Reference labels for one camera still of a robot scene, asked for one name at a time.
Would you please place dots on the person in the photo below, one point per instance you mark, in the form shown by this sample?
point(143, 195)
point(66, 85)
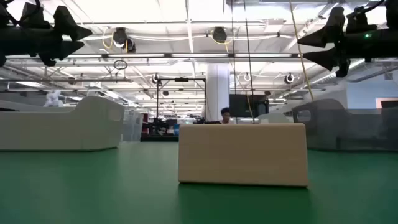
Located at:
point(226, 115)

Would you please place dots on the framed wall screen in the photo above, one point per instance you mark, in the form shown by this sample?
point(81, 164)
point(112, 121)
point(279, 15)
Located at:
point(388, 103)

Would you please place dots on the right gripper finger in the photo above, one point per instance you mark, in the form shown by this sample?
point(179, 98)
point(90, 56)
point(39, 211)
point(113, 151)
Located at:
point(332, 31)
point(329, 59)

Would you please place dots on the black metal frame rig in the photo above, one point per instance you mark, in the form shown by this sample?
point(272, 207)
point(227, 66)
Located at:
point(181, 79)

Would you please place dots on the long ceiling light strip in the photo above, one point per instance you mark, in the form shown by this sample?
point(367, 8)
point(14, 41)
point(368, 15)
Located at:
point(199, 55)

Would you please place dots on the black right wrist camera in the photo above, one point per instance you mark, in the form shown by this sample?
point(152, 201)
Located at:
point(357, 21)

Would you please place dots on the black monitor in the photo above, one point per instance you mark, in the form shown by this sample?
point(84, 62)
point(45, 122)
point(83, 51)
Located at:
point(241, 105)

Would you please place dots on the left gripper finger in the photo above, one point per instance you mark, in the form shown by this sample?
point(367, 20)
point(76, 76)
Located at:
point(70, 25)
point(66, 49)

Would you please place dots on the white robot figure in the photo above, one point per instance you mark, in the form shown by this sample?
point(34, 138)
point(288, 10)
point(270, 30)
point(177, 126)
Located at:
point(53, 99)

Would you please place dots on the black table frame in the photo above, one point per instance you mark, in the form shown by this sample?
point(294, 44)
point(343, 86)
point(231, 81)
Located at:
point(158, 139)

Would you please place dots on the green table mat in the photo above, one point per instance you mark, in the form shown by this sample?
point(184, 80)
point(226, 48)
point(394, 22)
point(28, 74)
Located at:
point(93, 186)

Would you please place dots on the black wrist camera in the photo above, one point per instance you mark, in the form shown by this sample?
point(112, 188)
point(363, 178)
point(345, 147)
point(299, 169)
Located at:
point(35, 17)
point(357, 21)

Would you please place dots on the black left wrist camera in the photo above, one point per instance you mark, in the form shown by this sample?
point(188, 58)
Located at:
point(35, 17)

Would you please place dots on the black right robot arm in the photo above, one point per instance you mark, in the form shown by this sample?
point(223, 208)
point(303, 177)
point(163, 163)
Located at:
point(392, 9)

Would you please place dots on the clear plastic bin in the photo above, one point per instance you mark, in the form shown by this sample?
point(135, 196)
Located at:
point(133, 127)

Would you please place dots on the natural wood rectangular block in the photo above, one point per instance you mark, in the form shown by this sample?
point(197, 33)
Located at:
point(242, 155)

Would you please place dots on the red cabinet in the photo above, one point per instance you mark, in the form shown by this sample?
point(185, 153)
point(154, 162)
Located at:
point(145, 124)

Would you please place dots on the dark grey translucent bin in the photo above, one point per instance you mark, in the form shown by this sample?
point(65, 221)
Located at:
point(342, 130)

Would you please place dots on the silver ventilation duct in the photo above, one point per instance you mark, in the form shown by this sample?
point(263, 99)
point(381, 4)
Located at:
point(339, 74)

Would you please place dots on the white pillar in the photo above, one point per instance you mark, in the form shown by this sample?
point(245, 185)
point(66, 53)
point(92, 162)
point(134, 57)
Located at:
point(217, 90)

